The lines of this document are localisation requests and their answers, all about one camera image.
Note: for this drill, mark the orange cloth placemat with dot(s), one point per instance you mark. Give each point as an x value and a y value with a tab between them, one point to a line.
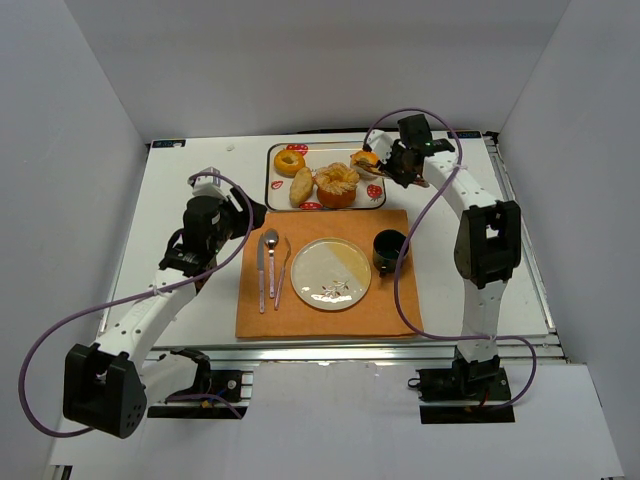
389	309

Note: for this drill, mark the metal serving tongs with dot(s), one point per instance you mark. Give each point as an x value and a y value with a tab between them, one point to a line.
370	171

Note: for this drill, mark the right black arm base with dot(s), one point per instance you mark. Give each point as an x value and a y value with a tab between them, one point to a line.
463	394

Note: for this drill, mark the pale glazed ring donut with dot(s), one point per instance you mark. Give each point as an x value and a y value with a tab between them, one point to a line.
367	156

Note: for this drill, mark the pink handled knife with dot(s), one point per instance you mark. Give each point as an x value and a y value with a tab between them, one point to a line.
261	273

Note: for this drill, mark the oval beige bread roll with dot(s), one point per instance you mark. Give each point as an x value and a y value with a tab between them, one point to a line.
301	188

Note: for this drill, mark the strawberry pattern tray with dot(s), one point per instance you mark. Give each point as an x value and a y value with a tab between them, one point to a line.
329	160

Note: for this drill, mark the pink handled fork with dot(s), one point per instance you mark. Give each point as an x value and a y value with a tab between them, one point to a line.
282	275

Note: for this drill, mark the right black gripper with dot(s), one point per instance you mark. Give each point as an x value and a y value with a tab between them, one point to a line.
396	163

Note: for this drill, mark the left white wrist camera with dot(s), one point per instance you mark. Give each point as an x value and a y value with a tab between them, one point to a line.
206	183

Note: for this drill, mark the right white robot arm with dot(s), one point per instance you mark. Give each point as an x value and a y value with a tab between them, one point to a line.
488	243

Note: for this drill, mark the white and yellow plate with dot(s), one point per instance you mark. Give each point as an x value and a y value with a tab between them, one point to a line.
331	274

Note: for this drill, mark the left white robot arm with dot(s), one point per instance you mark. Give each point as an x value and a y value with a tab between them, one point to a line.
108	385

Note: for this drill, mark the pink handled spoon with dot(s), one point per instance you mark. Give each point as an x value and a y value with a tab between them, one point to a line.
271	239

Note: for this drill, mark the dark green mug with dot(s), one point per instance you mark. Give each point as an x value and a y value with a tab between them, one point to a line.
387	246

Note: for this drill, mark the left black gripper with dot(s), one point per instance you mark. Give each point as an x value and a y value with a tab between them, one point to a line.
238	213

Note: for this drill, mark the orange ring donut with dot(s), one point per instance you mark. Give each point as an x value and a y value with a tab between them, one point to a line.
289	163

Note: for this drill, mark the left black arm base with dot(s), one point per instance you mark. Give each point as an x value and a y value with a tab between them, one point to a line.
182	384

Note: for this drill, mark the coconut topped bundt cake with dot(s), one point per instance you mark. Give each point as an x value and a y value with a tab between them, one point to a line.
336	185

